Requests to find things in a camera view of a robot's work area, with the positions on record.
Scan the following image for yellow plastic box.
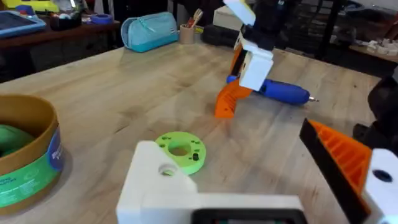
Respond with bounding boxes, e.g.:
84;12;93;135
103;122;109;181
1;0;60;13

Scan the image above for white box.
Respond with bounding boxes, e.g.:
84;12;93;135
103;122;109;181
213;5;247;32

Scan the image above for brown side table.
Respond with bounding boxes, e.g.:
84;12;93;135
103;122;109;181
0;20;121;82

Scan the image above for black case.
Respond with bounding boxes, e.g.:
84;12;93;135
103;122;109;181
201;24;241;48

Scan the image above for blue framed tablet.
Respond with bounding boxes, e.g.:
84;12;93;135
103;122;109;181
0;10;47;40

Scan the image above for blue electric screwdriver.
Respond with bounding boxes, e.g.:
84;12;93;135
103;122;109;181
226;74;320;106

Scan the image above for heap of white parts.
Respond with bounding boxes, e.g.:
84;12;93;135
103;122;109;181
366;37;398;57

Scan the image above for finger of the white orange right gripper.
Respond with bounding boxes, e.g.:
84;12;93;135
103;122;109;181
214;49;275;119
229;39;250;83

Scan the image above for teal zip pouch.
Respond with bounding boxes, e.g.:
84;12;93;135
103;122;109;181
120;11;179;54

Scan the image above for white orange left gripper right finger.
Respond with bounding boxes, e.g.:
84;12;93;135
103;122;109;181
299;118;398;224

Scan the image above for brown toy tub green label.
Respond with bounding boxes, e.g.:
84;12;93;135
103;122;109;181
0;94;66;216

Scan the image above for beige cup with utensils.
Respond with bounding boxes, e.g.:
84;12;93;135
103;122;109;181
179;8;205;45

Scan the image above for black upright pole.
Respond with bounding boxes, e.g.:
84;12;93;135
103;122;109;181
315;0;343;60

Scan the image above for dark bowl with items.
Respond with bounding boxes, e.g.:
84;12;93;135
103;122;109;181
49;11;83;32

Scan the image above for blue tape roll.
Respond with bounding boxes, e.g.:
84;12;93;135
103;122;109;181
90;13;114;26

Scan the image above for green disc with holes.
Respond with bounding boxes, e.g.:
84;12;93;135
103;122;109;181
154;131;207;176

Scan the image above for bare white left gripper left finger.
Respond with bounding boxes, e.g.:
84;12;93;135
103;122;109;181
116;139;200;224

